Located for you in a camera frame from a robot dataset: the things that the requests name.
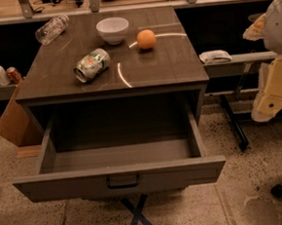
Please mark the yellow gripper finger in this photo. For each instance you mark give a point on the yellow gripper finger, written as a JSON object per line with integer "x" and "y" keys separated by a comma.
{"x": 268, "y": 101}
{"x": 255, "y": 31}

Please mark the green 7up soda can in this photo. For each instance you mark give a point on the green 7up soda can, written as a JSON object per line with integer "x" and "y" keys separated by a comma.
{"x": 91, "y": 65}

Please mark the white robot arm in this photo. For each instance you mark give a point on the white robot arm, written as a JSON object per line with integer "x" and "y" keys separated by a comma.
{"x": 268, "y": 26}

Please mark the open grey top drawer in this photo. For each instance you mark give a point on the open grey top drawer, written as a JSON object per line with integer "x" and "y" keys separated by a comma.
{"x": 96, "y": 156}

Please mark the grey cabinet with top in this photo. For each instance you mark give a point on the grey cabinet with top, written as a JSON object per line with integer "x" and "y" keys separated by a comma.
{"x": 168, "y": 74}

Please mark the red soda can right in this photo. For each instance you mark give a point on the red soda can right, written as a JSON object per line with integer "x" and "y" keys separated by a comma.
{"x": 14, "y": 75}

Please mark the white folded cloth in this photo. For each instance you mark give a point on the white folded cloth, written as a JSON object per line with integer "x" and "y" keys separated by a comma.
{"x": 215, "y": 56}

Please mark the orange fruit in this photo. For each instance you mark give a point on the orange fruit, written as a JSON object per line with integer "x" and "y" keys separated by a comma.
{"x": 146, "y": 39}

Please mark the white ceramic bowl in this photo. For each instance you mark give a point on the white ceramic bowl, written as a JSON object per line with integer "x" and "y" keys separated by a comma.
{"x": 112, "y": 30}

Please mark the clear plastic water bottle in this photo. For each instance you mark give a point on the clear plastic water bottle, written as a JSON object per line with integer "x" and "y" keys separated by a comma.
{"x": 52, "y": 29}

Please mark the cardboard box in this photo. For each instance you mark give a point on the cardboard box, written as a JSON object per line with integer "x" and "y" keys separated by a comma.
{"x": 17, "y": 127}

